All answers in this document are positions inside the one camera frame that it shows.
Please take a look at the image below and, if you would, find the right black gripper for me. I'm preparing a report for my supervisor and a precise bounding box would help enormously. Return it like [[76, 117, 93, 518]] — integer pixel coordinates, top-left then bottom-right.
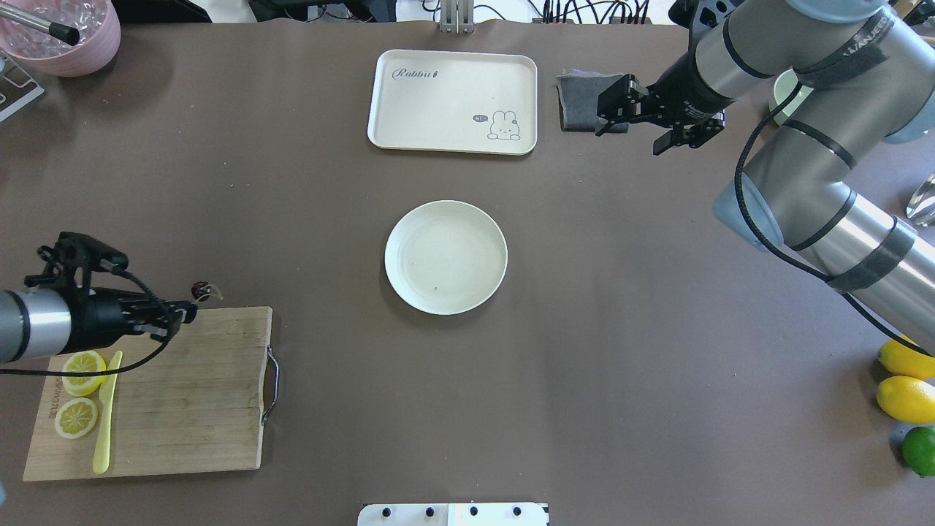
[[595, 56, 728, 156]]

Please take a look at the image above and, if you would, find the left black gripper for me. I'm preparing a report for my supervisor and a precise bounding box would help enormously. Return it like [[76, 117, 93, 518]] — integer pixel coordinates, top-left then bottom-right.
[[61, 287, 198, 351]]

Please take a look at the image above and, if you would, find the dark red cherry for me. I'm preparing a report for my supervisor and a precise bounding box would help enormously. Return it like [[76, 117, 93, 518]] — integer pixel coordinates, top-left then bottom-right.
[[190, 281, 224, 302]]

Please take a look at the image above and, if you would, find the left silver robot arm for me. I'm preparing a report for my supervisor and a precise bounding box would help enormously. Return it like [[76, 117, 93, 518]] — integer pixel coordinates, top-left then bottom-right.
[[1, 289, 198, 364]]

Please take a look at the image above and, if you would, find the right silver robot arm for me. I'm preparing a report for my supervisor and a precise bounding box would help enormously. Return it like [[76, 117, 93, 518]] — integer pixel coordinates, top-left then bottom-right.
[[595, 1, 933, 355]]

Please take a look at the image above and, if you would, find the cream rabbit tray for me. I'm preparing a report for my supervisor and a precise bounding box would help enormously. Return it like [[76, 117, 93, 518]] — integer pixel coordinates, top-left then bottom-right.
[[367, 49, 538, 156]]

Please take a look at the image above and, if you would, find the grey folded cloth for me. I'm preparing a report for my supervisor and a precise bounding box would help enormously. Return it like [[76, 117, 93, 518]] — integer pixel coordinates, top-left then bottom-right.
[[557, 69, 622, 133]]

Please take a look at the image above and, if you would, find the wooden cutting board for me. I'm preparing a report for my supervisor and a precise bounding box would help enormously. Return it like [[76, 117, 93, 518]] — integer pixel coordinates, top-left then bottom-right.
[[23, 306, 273, 481]]

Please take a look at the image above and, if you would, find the mint green bowl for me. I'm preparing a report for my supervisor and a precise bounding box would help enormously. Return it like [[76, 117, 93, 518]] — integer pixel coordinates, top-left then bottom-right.
[[768, 69, 813, 126]]

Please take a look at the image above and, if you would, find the yellow plastic knife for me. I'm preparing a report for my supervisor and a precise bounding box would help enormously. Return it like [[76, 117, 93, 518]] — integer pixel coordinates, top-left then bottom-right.
[[91, 350, 123, 475]]

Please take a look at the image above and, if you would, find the white round plate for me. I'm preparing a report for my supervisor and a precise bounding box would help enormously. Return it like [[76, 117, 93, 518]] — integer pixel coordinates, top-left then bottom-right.
[[383, 200, 508, 316]]

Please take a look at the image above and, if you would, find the steel ice scoop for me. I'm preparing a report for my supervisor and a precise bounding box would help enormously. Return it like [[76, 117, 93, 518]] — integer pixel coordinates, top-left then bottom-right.
[[905, 172, 935, 227]]

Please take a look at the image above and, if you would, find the pink ice bowl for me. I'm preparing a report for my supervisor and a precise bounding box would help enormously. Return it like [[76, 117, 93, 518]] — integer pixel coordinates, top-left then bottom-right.
[[2, 1, 121, 77]]

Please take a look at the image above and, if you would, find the steel black muddler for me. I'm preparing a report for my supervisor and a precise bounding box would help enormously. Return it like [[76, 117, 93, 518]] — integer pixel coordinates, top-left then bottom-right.
[[1, 2, 80, 46]]

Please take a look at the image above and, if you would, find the yellow lemon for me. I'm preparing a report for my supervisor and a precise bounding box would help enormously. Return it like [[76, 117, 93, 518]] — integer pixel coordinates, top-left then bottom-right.
[[876, 376, 934, 425], [877, 339, 934, 380]]

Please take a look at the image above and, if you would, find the green lime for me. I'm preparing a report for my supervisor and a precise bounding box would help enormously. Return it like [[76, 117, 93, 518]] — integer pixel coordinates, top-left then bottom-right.
[[901, 427, 934, 477]]

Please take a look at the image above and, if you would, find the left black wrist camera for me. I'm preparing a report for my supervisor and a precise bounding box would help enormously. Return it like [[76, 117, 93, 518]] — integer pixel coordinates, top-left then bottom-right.
[[23, 231, 129, 289]]

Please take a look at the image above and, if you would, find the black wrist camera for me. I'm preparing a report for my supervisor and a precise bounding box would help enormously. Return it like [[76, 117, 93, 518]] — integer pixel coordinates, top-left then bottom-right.
[[668, 0, 744, 32], [23, 231, 129, 289]]

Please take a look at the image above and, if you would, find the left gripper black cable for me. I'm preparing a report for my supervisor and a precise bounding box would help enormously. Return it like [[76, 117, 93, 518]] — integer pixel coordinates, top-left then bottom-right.
[[0, 270, 183, 378]]

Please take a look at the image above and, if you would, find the aluminium frame post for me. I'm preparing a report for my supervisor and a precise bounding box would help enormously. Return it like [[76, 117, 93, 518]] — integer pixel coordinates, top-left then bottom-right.
[[438, 0, 475, 34]]

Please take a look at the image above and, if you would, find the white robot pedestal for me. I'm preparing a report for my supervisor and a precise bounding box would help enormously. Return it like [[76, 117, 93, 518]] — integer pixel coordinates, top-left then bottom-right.
[[356, 502, 550, 525]]

